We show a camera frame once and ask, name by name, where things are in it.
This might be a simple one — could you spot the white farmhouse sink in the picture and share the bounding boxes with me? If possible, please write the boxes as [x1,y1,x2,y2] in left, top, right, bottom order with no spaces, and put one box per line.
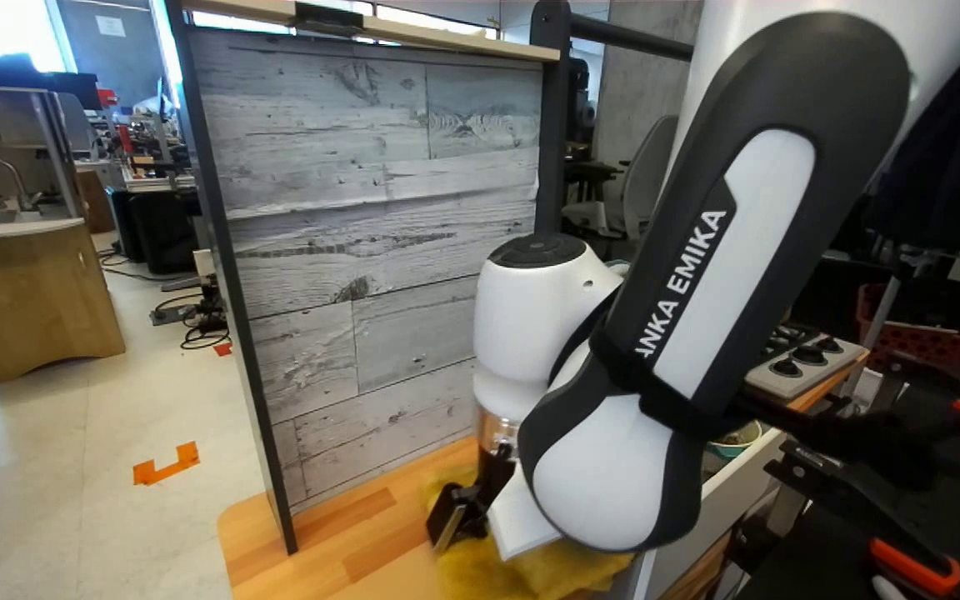
[624,428,789,600]

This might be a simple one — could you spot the wooden cabinet grey top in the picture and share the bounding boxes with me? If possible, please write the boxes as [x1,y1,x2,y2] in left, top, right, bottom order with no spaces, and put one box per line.
[0,213,129,386]

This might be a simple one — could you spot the black grey toy stovetop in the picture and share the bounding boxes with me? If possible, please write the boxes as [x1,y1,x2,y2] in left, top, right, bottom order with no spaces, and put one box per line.
[742,331,873,407]

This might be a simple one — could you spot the black fabric cover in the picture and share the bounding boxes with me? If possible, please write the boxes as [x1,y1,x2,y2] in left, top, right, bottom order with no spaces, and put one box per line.
[864,61,960,260]

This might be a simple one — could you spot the grey wood-look backsplash panel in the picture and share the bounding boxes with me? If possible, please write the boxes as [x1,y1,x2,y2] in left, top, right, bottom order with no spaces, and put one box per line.
[184,26,549,516]

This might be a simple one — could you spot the light wooden plank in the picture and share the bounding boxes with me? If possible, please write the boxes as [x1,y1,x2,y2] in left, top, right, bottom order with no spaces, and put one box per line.
[184,0,562,66]

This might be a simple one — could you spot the black storage case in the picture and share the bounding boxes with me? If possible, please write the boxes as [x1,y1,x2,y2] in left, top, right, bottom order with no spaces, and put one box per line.
[107,179,203,277]

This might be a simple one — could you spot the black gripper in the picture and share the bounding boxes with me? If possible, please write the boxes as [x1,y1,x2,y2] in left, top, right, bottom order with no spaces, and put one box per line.
[423,409,522,556]

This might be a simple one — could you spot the grey office chair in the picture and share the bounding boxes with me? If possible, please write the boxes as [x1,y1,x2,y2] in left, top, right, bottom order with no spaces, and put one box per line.
[611,111,685,247]

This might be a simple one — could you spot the black metal frame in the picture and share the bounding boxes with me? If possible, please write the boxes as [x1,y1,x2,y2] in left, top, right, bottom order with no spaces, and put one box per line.
[161,0,698,556]

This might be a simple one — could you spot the black floor cables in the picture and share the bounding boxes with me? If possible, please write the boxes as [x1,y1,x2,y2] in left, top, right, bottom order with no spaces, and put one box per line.
[145,277,232,352]

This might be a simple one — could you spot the orange plastic crate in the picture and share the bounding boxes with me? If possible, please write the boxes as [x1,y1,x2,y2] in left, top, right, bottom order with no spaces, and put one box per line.
[849,277,960,372]

